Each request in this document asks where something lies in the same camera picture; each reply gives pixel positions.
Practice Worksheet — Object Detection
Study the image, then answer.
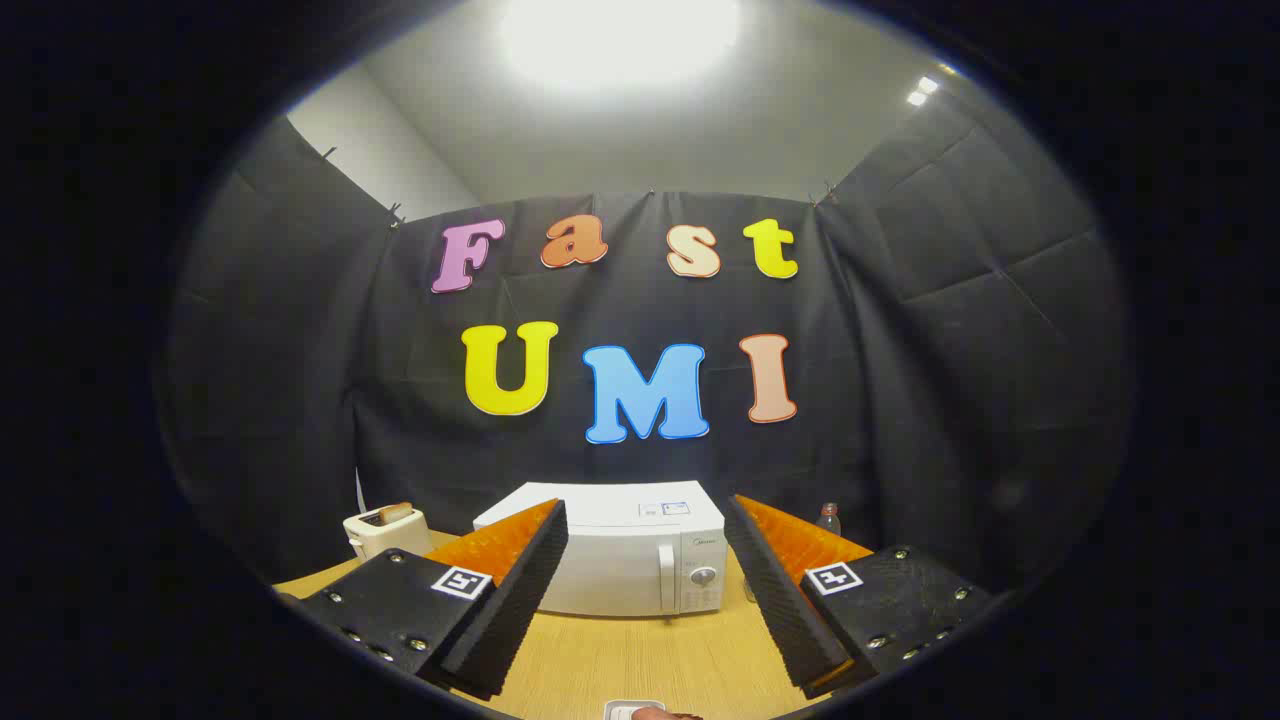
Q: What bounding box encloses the white toaster oven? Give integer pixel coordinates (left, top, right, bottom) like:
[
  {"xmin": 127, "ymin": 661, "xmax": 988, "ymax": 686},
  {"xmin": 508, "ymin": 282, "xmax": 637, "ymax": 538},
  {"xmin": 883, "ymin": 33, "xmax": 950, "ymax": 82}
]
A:
[{"xmin": 473, "ymin": 482, "xmax": 728, "ymax": 618}]

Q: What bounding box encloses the large ceiling light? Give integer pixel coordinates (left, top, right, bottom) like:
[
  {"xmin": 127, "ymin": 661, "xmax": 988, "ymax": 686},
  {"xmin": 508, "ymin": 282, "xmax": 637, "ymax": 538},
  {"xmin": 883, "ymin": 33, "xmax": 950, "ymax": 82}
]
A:
[{"xmin": 500, "ymin": 0, "xmax": 741, "ymax": 93}]

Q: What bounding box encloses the cream bread toaster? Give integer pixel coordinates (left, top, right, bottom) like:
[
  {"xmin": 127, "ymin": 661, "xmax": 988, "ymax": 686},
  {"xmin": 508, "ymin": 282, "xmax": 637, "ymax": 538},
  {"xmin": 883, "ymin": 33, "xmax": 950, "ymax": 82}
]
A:
[{"xmin": 343, "ymin": 505, "xmax": 434, "ymax": 561}]

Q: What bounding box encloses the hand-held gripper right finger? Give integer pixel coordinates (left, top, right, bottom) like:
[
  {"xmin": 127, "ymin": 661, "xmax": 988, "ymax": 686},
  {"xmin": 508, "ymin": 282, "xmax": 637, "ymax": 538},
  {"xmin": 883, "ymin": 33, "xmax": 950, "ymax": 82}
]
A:
[{"xmin": 722, "ymin": 493, "xmax": 996, "ymax": 701}]

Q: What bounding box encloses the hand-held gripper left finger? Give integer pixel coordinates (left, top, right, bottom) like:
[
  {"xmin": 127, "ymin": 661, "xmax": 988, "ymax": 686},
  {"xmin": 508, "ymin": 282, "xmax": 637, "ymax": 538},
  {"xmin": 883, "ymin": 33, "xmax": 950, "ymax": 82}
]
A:
[{"xmin": 290, "ymin": 498, "xmax": 571, "ymax": 701}]

